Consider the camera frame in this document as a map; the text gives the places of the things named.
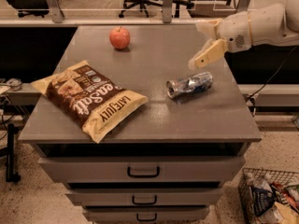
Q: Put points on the silver blue redbull can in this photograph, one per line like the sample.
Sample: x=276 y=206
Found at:
x=187 y=85

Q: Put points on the bottom grey drawer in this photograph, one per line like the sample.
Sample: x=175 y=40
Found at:
x=145 y=214

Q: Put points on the top grey drawer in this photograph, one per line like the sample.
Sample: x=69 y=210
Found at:
x=141 y=169

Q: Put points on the middle grey drawer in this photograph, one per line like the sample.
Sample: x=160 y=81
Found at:
x=143 y=197

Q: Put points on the grey railing post centre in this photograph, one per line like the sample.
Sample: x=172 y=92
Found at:
x=167 y=11

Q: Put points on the snack packages in basket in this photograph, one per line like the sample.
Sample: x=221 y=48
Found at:
x=273 y=202

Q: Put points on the red apple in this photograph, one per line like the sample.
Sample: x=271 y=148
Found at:
x=119 y=38

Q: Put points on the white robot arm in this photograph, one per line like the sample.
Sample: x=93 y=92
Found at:
x=276 y=25

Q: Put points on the black office chair centre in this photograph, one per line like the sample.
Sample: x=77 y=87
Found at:
x=141 y=4

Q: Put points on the grey drawer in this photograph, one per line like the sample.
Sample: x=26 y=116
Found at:
x=145 y=214
x=141 y=169
x=143 y=197

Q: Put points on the grey drawer cabinet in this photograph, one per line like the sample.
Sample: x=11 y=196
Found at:
x=216 y=122

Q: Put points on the black stand leg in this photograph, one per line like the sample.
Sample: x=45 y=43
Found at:
x=11 y=175

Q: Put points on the brown yellow chip bag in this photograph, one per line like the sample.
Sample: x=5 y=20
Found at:
x=92 y=100

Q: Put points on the grey railing post left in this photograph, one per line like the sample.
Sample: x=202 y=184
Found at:
x=56 y=13

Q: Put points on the wire basket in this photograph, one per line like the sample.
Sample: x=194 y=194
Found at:
x=279 y=176

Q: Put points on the black office chair left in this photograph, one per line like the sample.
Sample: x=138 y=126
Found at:
x=28 y=0

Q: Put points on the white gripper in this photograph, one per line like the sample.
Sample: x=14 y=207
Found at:
x=234 y=32

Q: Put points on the black office chair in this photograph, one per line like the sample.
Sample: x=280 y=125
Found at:
x=141 y=4
x=28 y=0

